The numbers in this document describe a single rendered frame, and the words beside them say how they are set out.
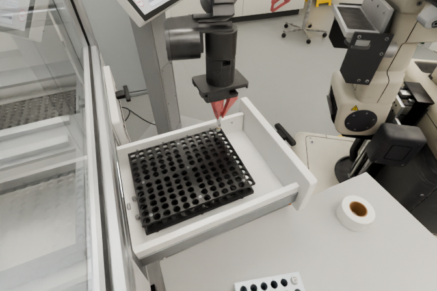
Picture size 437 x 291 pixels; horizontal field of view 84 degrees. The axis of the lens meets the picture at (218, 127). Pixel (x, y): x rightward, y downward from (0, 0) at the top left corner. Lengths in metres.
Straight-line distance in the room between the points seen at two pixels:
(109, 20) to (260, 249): 1.82
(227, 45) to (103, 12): 1.66
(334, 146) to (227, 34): 1.20
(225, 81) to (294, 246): 0.38
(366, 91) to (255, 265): 0.64
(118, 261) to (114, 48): 1.90
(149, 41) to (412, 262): 1.26
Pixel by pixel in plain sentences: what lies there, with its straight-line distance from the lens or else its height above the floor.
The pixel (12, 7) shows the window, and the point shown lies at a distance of 0.32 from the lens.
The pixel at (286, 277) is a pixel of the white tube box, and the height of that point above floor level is 0.80.
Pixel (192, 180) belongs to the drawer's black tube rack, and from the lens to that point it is 0.49.
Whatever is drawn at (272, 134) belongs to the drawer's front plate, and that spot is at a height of 0.93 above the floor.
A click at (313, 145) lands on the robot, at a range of 1.49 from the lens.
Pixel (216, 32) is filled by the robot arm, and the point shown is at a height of 1.15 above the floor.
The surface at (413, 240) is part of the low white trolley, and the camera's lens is 0.73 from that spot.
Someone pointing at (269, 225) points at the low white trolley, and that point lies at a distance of 0.61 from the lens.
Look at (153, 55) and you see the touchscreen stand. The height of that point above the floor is 0.71.
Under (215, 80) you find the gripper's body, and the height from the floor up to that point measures 1.06.
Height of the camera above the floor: 1.31
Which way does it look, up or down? 43 degrees down
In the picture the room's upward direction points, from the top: straight up
